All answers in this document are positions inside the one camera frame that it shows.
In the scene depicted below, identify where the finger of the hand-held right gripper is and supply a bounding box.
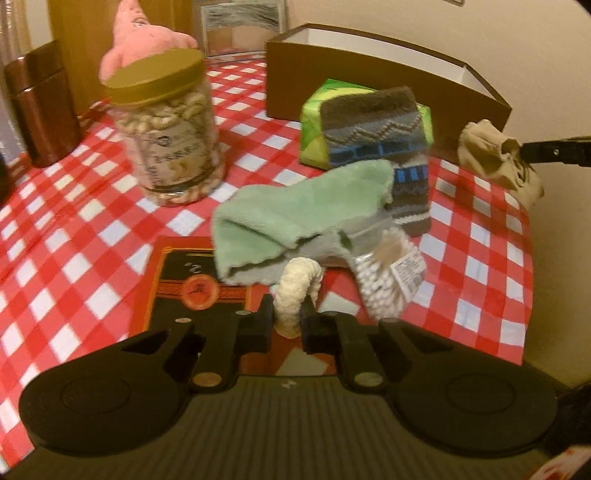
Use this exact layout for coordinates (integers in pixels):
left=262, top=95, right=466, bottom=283
left=519, top=136, right=591, bottom=169

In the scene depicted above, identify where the white fluffy scrunchie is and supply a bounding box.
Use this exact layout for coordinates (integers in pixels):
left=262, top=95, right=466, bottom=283
left=273, top=257, right=324, bottom=340

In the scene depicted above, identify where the pink starfish plush toy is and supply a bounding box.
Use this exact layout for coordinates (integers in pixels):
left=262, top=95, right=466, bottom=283
left=99, top=0, right=199, bottom=86

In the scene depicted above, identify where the red black flat packet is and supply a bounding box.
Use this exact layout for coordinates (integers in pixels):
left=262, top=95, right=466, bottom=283
left=128, top=235, right=342, bottom=377

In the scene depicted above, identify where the brown cardboard box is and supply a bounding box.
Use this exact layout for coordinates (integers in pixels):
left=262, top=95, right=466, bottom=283
left=264, top=24, right=513, bottom=160

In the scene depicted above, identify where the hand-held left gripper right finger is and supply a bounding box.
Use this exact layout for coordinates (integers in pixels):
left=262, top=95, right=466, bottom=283
left=300, top=298, right=455, bottom=391

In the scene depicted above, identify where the cotton swab pack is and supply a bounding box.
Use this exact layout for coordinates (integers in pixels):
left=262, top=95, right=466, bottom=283
left=348, top=226, right=428, bottom=319

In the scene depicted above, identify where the red checkered tablecloth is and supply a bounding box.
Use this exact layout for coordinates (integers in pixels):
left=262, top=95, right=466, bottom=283
left=0, top=58, right=536, bottom=467

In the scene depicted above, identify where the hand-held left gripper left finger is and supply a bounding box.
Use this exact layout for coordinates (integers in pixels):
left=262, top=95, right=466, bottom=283
left=117, top=295, right=275, bottom=393

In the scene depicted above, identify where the brown cylindrical canister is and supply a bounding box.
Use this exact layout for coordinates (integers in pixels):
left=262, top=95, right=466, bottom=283
left=4, top=39, right=84, bottom=169

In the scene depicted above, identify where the beige stocking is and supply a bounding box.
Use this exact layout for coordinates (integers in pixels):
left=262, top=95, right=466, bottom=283
left=458, top=119, right=546, bottom=207

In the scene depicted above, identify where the grey blue patterned sock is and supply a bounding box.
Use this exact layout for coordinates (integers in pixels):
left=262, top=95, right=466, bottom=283
left=320, top=86, right=433, bottom=237

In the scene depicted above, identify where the green tissue box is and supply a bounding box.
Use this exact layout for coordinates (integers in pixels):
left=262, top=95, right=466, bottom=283
left=299, top=78, right=435, bottom=169

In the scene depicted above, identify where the green grey towel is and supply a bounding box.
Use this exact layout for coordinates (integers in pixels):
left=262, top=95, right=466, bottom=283
left=211, top=159, right=398, bottom=287

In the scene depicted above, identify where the dark translucent lidded container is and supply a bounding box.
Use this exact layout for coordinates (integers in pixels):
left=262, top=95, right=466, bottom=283
left=0, top=154, right=14, bottom=206

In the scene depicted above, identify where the framed picture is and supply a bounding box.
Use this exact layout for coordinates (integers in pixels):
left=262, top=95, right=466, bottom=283
left=194, top=0, right=289, bottom=58

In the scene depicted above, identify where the clear jar gold lid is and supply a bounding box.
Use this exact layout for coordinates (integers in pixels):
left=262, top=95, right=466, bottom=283
left=102, top=47, right=227, bottom=208

